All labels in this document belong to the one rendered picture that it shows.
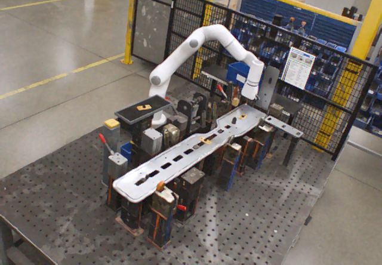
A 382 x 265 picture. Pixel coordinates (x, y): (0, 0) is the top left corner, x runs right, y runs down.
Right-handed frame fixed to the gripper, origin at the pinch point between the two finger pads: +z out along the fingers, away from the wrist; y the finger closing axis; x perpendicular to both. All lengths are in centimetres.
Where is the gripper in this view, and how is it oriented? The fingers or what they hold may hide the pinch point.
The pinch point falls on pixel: (246, 102)
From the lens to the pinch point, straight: 261.9
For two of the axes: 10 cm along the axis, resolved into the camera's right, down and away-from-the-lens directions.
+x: 6.1, -3.4, 7.2
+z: -1.7, 8.3, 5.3
